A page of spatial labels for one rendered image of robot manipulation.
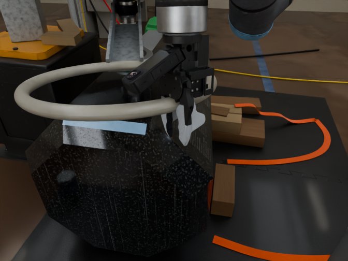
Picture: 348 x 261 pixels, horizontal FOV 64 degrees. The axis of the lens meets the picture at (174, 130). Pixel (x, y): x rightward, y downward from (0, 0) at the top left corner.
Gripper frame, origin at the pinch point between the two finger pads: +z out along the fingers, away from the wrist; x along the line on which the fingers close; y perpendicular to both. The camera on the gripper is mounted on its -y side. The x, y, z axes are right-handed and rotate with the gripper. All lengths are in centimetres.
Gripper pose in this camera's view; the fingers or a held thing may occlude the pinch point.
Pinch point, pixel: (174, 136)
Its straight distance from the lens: 57.6
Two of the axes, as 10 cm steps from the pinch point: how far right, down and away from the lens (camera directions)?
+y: 8.1, -2.6, 5.3
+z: 0.2, 9.1, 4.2
